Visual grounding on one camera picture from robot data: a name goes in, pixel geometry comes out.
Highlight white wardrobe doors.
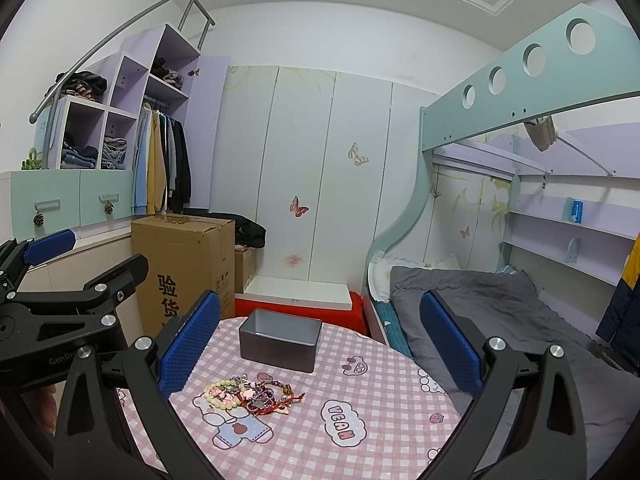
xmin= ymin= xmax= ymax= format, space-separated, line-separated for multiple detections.
xmin=210 ymin=66 xmax=435 ymax=290

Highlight small cardboard box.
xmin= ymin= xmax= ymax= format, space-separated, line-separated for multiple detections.
xmin=234 ymin=248 xmax=257 ymax=294

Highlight white board on stool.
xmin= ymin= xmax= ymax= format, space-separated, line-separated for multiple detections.
xmin=236 ymin=275 xmax=352 ymax=311

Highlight purple cubby shelf unit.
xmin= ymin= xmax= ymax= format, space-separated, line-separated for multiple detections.
xmin=36 ymin=24 xmax=230 ymax=209

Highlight beige hanging pouch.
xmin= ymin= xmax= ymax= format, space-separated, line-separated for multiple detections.
xmin=523 ymin=116 xmax=559 ymax=152

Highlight red stool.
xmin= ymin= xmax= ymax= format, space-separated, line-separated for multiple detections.
xmin=235 ymin=292 xmax=370 ymax=336

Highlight grey bed duvet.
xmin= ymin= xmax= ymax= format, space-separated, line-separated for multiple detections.
xmin=390 ymin=266 xmax=639 ymax=478

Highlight yellow navy jacket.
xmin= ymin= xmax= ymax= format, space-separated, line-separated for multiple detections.
xmin=597 ymin=238 xmax=640 ymax=367

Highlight person left hand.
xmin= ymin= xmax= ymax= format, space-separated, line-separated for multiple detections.
xmin=22 ymin=385 xmax=58 ymax=434

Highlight teal drawer cabinet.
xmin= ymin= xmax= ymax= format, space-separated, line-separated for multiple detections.
xmin=1 ymin=169 xmax=134 ymax=240

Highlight large cardboard box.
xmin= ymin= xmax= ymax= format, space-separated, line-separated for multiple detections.
xmin=131 ymin=214 xmax=235 ymax=336

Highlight small green plant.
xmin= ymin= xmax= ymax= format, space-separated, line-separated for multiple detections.
xmin=21 ymin=148 xmax=42 ymax=171

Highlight grey metal tin box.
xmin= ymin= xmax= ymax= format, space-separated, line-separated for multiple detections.
xmin=239 ymin=309 xmax=322 ymax=374

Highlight white pillow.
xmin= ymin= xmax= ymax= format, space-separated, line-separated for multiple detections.
xmin=370 ymin=251 xmax=462 ymax=304

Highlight teal bunk bed frame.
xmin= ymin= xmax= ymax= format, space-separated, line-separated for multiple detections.
xmin=361 ymin=2 xmax=640 ymax=356

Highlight black bag on boxes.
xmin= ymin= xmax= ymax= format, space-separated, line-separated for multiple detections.
xmin=186 ymin=208 xmax=267 ymax=249

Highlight blue box on shelf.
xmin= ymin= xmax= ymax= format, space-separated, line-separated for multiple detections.
xmin=568 ymin=198 xmax=584 ymax=224

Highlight hanging clothes row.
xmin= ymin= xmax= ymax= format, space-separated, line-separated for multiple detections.
xmin=132 ymin=100 xmax=192 ymax=216

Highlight grey metal handrail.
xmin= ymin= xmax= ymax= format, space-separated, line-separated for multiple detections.
xmin=28 ymin=0 xmax=216 ymax=169

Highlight purple wall shelves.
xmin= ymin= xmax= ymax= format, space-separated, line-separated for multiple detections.
xmin=503 ymin=191 xmax=639 ymax=286

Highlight jewelry pile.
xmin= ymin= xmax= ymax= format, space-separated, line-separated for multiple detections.
xmin=231 ymin=373 xmax=305 ymax=416

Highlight pink checkered tablecloth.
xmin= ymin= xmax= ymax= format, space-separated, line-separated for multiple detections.
xmin=115 ymin=314 xmax=462 ymax=480

